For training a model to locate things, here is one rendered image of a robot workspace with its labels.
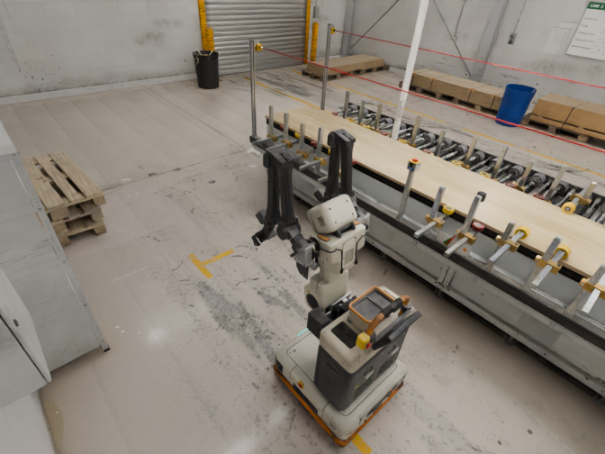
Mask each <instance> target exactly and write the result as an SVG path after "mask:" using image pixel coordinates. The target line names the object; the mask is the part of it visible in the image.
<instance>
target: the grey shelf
mask: <svg viewBox="0 0 605 454"><path fill-rule="evenodd" d="M19 154H20V153H19V151H17V150H16V149H15V147H14V145H13V143H12V141H11V139H10V138H9V136H8V134H7V132H6V130H5V128H4V126H3V124H2V122H1V121H0V267H1V269H2V270H3V271H4V273H5V275H6V276H7V278H8V280H9V281H10V283H11V284H12V286H13V288H14V290H15V291H16V293H17V294H18V296H19V297H20V298H21V300H22V301H23V304H24V305H25V307H26V308H27V310H28V312H29V313H30V315H31V318H32V322H33V325H34V328H35V331H36V333H37V336H38V339H39V342H40V345H41V349H42V352H43V355H44V358H45V360H46V363H47V366H48V369H49V372H50V371H52V370H54V369H56V368H59V367H61V366H63V365H65V364H67V363H68V362H70V361H72V360H74V359H76V358H78V357H80V356H82V355H84V354H86V353H87V352H89V351H91V350H94V349H96V348H98V347H100V344H101V346H102V348H103V350H104V352H106V351H108V350H109V349H110V348H109V346H108V344H107V343H106V341H105V337H104V336H103V334H102V332H101V330H100V328H99V326H98V324H97V321H96V319H95V317H94V315H93V313H92V310H91V308H90V306H89V304H88V301H87V300H86V297H85V295H84V293H83V291H82V289H81V287H80V285H79V283H78V281H77V278H76V276H75V274H74V271H73V269H72V267H71V266H70V264H69V262H68V257H67V256H66V254H65V252H64V250H63V249H62V246H61V244H60V242H59V239H58V237H57V235H56V233H55V231H54V229H53V227H52V225H51V223H50V219H49V217H48V215H47V214H46V212H45V210H44V205H43V204H42V203H41V200H40V198H39V197H38V194H37V192H36V190H35V188H34V186H33V184H32V181H31V179H30V177H29V175H28V173H27V171H26V168H25V166H24V165H23V162H22V160H21V158H20V155H19ZM36 213H37V214H38V215H39V217H40V219H41V222H42V225H43V228H44V230H45V231H44V230H43V228H42V225H41V222H40V220H39V218H38V216H37V214H36ZM45 232H46V233H45ZM46 234H47V235H46ZM99 343H100V344H99Z"/></svg>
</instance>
